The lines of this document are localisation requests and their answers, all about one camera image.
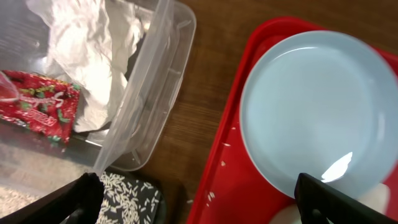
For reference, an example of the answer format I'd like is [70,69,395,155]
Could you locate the black waste tray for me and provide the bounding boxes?
[96,172,167,224]

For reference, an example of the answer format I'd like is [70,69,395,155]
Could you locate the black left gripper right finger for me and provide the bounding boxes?
[294,173,397,224]

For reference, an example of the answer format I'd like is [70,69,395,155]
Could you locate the clear plastic bin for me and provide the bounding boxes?
[1,1,197,192]

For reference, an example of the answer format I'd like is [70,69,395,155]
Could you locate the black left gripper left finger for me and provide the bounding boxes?
[1,173,104,224]

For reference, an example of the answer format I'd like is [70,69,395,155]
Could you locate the light blue plate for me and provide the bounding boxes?
[239,30,397,198]

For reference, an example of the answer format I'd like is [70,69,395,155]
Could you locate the red snack wrapper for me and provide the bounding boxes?
[1,70,80,143]

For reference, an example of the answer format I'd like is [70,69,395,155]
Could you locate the white napkin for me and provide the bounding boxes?
[26,0,144,133]

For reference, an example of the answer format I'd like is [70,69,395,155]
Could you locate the food scraps with rice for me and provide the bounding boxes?
[1,172,162,224]

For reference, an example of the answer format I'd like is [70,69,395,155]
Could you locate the cream plastic spoon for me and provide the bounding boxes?
[269,184,391,224]

